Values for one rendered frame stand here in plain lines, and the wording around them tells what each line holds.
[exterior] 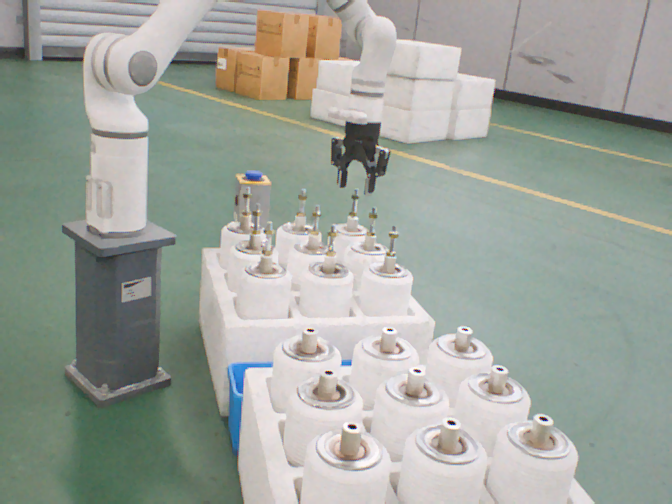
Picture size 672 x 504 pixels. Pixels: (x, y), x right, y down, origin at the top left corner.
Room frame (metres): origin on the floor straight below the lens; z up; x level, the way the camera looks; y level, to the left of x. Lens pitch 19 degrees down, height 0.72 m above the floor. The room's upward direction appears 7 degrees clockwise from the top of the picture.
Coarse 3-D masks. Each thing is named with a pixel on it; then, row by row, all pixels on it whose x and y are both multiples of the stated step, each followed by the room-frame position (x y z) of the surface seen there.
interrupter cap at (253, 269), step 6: (252, 264) 1.20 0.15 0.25; (258, 264) 1.20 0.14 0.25; (276, 264) 1.21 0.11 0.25; (246, 270) 1.16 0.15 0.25; (252, 270) 1.17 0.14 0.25; (258, 270) 1.18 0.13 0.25; (276, 270) 1.18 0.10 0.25; (282, 270) 1.19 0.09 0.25; (258, 276) 1.14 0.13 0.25; (264, 276) 1.14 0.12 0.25; (270, 276) 1.15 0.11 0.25; (276, 276) 1.15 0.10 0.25; (282, 276) 1.16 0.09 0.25
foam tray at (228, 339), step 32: (224, 288) 1.24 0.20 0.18; (224, 320) 1.11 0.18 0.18; (256, 320) 1.12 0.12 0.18; (288, 320) 1.14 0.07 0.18; (320, 320) 1.15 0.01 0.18; (352, 320) 1.17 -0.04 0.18; (384, 320) 1.18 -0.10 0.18; (416, 320) 1.20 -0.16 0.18; (224, 352) 1.09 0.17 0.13; (256, 352) 1.10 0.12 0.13; (352, 352) 1.16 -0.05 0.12; (224, 384) 1.08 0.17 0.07
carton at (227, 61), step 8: (224, 48) 5.41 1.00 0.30; (232, 48) 5.46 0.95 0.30; (240, 48) 5.56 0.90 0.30; (248, 48) 5.65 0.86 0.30; (224, 56) 5.42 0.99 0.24; (232, 56) 5.34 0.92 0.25; (224, 64) 5.41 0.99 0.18; (232, 64) 5.34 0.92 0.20; (216, 72) 5.48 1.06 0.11; (224, 72) 5.41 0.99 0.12; (232, 72) 5.33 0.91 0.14; (216, 80) 5.47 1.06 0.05; (224, 80) 5.40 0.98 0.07; (232, 80) 5.33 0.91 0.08; (224, 88) 5.39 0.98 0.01; (232, 88) 5.32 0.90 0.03
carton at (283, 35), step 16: (272, 16) 5.25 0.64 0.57; (288, 16) 5.20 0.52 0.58; (304, 16) 5.31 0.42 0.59; (256, 32) 5.36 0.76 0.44; (272, 32) 5.25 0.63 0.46; (288, 32) 5.20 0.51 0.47; (304, 32) 5.32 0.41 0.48; (256, 48) 5.35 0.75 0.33; (272, 48) 5.24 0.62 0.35; (288, 48) 5.21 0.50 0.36; (304, 48) 5.33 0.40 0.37
